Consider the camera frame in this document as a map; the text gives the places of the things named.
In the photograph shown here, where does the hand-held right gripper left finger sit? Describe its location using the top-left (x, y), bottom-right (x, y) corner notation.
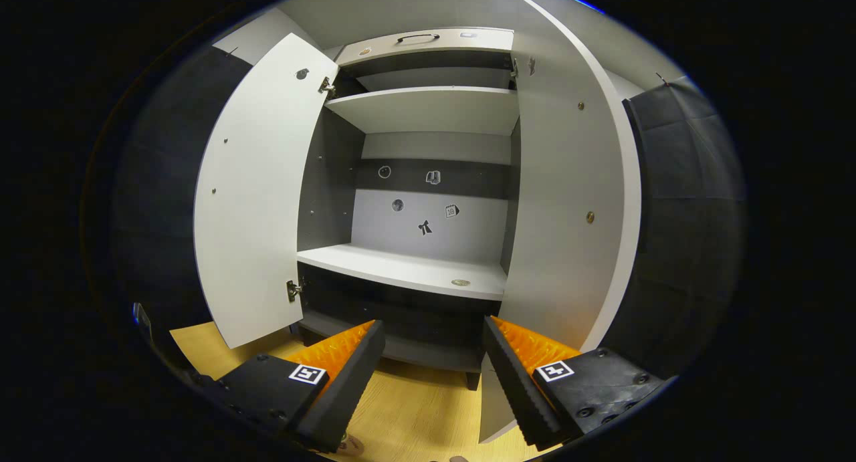
top-left (201, 320), bottom-right (387, 455)

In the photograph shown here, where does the white and grey cabinet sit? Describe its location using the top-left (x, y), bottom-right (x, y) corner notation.
top-left (294, 27), bottom-right (522, 390)

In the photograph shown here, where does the beige cabinet drawer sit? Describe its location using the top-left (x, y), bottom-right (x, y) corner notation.
top-left (334, 27), bottom-right (514, 67)

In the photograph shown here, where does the white cabinet door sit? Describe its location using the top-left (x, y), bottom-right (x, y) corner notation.
top-left (194, 33), bottom-right (340, 349)
top-left (478, 0), bottom-right (643, 444)

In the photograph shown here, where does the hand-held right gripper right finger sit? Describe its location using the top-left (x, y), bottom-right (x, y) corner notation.
top-left (481, 316), bottom-right (676, 453)

